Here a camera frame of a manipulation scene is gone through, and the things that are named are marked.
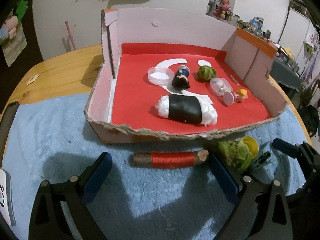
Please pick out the pink plush toys hanging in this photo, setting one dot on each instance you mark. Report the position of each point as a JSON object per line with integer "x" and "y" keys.
{"x": 9, "y": 28}

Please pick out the light blue fluffy towel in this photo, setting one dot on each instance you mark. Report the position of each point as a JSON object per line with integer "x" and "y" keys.
{"x": 52, "y": 140}

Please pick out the black-haired blue figurine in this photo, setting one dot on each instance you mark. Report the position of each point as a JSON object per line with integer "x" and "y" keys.
{"x": 180, "y": 80}

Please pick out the small white sticker on table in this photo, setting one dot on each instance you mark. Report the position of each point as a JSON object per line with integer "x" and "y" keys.
{"x": 33, "y": 79}

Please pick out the cardboard box red interior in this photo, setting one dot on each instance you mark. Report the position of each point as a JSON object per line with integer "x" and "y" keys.
{"x": 122, "y": 104}

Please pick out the green plush hanging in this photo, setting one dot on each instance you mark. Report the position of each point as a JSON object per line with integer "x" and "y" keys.
{"x": 21, "y": 8}

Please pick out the white cabinet with black frame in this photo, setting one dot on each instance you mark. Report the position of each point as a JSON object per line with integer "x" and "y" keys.
{"x": 297, "y": 26}

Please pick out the teal plastic clip toy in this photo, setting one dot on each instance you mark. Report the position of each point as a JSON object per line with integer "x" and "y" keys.
{"x": 260, "y": 161}

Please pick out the green lettuce toy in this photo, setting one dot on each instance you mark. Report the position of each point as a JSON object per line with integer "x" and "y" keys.
{"x": 236, "y": 154}

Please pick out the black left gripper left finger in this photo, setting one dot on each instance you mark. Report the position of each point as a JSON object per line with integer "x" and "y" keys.
{"x": 47, "y": 219}

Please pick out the yellow plastic cup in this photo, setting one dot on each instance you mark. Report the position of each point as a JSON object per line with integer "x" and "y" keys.
{"x": 252, "y": 145}

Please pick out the beige paper bag hanging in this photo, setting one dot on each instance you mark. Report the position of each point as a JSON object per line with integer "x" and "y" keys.
{"x": 13, "y": 48}

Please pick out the dark cluttered side table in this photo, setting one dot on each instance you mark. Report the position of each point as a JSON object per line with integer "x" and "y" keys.
{"x": 285, "y": 77}

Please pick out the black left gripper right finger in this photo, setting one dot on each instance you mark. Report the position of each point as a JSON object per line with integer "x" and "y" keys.
{"x": 260, "y": 210}

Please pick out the black white sushi plush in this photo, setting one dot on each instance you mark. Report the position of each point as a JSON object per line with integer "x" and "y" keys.
{"x": 187, "y": 109}

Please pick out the blonde pink doll figurine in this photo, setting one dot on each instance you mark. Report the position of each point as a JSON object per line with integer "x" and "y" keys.
{"x": 232, "y": 97}

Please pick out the black phone on table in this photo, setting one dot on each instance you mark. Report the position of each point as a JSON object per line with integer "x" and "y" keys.
{"x": 6, "y": 123}

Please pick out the pink plush on shelf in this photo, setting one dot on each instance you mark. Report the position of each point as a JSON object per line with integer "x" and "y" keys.
{"x": 224, "y": 10}

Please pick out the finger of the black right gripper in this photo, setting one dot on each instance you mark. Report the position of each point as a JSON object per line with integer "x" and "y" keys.
{"x": 286, "y": 148}

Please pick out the round clear plastic lid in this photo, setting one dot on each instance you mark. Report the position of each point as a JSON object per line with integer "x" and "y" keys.
{"x": 160, "y": 76}

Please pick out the white square gadget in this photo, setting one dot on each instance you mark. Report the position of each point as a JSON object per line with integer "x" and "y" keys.
{"x": 6, "y": 198}

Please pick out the pink stick behind table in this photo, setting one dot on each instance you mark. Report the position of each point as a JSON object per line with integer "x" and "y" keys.
{"x": 70, "y": 35}

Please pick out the red thread wooden spool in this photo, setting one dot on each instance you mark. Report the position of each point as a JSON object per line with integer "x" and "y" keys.
{"x": 169, "y": 160}

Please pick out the small clear plastic container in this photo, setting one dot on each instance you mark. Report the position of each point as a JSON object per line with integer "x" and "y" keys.
{"x": 220, "y": 86}

